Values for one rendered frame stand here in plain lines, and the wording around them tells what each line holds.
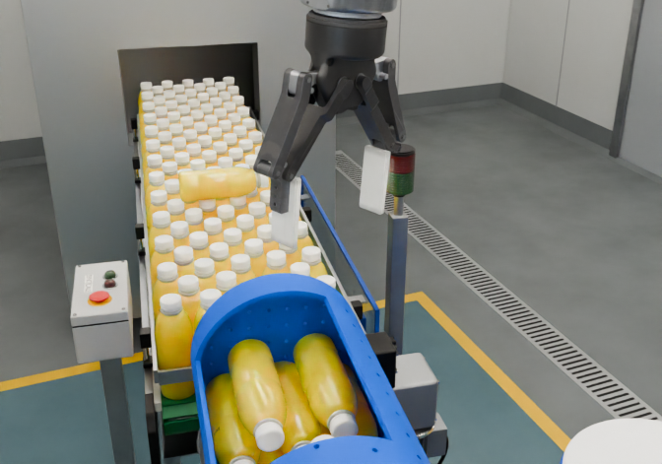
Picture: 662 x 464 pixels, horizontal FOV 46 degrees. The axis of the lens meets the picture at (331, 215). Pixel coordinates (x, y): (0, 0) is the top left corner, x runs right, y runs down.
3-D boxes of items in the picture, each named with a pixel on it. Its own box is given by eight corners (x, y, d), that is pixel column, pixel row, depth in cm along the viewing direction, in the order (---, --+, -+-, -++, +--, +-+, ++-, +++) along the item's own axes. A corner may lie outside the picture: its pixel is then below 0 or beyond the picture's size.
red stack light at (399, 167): (390, 175, 170) (391, 159, 168) (381, 165, 176) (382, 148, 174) (419, 172, 171) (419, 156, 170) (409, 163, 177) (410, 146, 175)
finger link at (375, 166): (364, 145, 83) (368, 144, 83) (358, 207, 86) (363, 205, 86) (386, 153, 81) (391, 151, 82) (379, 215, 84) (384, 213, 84)
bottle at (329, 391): (328, 326, 127) (360, 396, 110) (339, 360, 130) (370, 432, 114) (287, 341, 126) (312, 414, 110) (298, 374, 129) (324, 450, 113)
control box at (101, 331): (77, 364, 143) (69, 316, 139) (82, 307, 161) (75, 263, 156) (133, 357, 145) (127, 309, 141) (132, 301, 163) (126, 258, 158)
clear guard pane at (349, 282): (370, 482, 191) (375, 311, 170) (303, 313, 260) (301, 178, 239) (372, 481, 191) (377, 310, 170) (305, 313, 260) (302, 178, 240)
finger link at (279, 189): (292, 160, 71) (268, 166, 69) (289, 212, 73) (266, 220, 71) (280, 156, 72) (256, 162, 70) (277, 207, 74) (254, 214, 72)
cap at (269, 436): (249, 439, 109) (251, 447, 107) (262, 417, 108) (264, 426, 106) (274, 445, 111) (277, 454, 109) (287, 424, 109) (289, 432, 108)
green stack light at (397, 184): (389, 196, 172) (390, 175, 170) (381, 185, 178) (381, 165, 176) (417, 194, 174) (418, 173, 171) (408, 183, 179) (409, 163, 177)
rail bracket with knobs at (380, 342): (351, 402, 149) (352, 357, 145) (341, 379, 155) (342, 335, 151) (400, 394, 151) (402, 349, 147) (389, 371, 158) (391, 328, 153)
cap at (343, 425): (351, 408, 111) (355, 416, 109) (358, 428, 113) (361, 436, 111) (325, 418, 111) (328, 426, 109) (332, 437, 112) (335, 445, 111)
